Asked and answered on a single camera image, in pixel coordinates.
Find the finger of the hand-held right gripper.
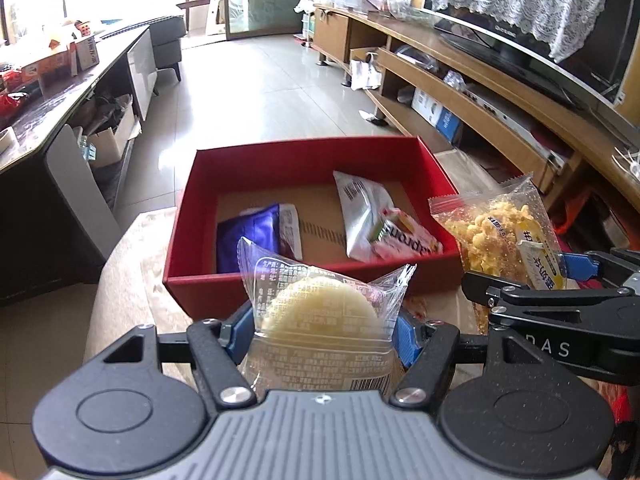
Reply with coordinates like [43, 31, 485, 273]
[462, 271, 532, 311]
[560, 249, 640, 288]

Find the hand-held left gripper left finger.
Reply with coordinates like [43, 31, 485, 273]
[65, 304, 258, 411]

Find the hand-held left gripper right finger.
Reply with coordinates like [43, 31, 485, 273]
[390, 310, 596, 408]

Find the clear yellow puffed snack packet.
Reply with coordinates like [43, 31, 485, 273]
[429, 172, 568, 336]

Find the clear round pastry packet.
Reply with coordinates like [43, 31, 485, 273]
[237, 236, 417, 393]

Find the blue snack packet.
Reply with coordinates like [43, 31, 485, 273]
[216, 203, 304, 273]

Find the white pink snack packet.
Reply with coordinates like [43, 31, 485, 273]
[367, 207, 445, 263]

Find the silver snack packet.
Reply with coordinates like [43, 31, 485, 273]
[333, 171, 401, 261]

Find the red cardboard box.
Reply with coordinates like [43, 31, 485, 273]
[162, 135, 463, 318]

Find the orange plastic bag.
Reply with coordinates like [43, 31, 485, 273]
[555, 195, 601, 236]

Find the blue box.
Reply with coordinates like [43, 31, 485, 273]
[437, 110, 463, 143]

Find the white set-top device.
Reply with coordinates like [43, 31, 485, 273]
[462, 85, 551, 153]

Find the curved television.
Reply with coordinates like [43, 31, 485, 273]
[422, 0, 640, 121]

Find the white appliance box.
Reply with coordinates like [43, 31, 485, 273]
[412, 87, 443, 123]

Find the open cardboard box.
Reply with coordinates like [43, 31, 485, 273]
[82, 107, 138, 168]

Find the dark long side table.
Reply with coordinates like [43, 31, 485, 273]
[0, 25, 183, 306]

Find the grey sofa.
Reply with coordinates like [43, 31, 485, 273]
[147, 15, 183, 81]

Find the wooden television cabinet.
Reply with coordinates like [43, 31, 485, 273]
[310, 2, 640, 211]

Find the white plastic rack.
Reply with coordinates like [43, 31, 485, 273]
[300, 10, 318, 48]

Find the light wooden stand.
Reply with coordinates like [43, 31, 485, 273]
[205, 0, 228, 36]

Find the small cardboard box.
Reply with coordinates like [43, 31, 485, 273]
[75, 35, 101, 73]

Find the red plastic bag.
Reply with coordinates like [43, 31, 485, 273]
[0, 72, 26, 121]

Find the orange cardboard box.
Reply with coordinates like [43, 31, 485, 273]
[20, 35, 76, 78]

